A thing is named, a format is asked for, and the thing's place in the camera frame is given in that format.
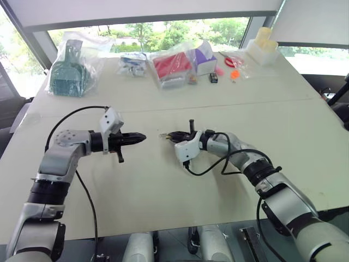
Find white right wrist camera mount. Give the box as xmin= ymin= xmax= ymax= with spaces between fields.
xmin=174 ymin=130 xmax=204 ymax=166

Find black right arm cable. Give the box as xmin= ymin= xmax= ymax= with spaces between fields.
xmin=183 ymin=132 xmax=283 ymax=262

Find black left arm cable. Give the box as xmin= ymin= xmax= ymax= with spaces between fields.
xmin=45 ymin=105 xmax=110 ymax=259

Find black metal bar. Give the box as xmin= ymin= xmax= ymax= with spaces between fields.
xmin=239 ymin=225 xmax=267 ymax=262

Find purple white box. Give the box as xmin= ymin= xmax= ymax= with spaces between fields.
xmin=190 ymin=40 xmax=218 ymax=77

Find cream cup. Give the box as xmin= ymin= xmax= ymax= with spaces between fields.
xmin=262 ymin=39 xmax=279 ymax=54
xmin=255 ymin=26 xmax=274 ymax=45

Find white roller blind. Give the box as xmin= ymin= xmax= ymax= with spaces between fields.
xmin=7 ymin=0 xmax=282 ymax=27
xmin=268 ymin=0 xmax=349 ymax=47

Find white plastic holder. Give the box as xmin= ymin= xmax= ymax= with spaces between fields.
xmin=246 ymin=38 xmax=280 ymax=67

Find bag with blue white items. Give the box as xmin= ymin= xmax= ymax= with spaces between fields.
xmin=117 ymin=51 xmax=149 ymax=79

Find black stand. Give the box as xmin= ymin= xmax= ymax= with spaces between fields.
xmin=320 ymin=73 xmax=349 ymax=124

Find red handled scissors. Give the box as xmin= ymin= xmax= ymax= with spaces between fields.
xmin=218 ymin=51 xmax=244 ymax=68

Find silver rounded robot shape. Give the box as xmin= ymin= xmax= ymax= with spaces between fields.
xmin=125 ymin=231 xmax=155 ymax=262
xmin=200 ymin=224 xmax=234 ymax=262

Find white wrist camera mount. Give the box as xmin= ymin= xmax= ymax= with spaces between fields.
xmin=98 ymin=106 xmax=125 ymax=155
xmin=174 ymin=130 xmax=204 ymax=166

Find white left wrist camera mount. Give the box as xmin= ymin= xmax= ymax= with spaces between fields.
xmin=98 ymin=106 xmax=125 ymax=155

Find black narrow bracket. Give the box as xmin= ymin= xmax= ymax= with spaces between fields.
xmin=188 ymin=226 xmax=200 ymax=255

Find large clear plastic bag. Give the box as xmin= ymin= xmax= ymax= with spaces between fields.
xmin=47 ymin=31 xmax=116 ymax=98

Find green dustpan set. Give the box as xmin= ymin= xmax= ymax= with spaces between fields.
xmin=50 ymin=39 xmax=92 ymax=97

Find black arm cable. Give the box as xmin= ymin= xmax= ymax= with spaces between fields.
xmin=45 ymin=105 xmax=110 ymax=259
xmin=183 ymin=132 xmax=283 ymax=262

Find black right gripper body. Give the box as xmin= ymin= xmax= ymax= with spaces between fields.
xmin=176 ymin=118 xmax=196 ymax=143

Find bag with red item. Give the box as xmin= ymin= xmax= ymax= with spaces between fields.
xmin=148 ymin=50 xmax=193 ymax=90

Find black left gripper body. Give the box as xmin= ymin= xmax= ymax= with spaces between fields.
xmin=107 ymin=132 xmax=127 ymax=164

